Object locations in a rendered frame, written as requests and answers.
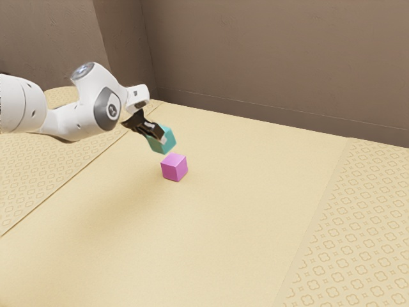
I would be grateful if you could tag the teal block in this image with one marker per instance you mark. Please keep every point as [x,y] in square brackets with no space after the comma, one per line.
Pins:
[166,142]

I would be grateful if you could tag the pink block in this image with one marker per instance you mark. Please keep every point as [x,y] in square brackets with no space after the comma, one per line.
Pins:
[174,167]

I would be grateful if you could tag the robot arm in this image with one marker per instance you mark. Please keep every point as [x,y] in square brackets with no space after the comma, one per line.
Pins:
[64,120]

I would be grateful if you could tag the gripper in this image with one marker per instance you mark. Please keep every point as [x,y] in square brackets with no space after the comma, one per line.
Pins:
[133,122]

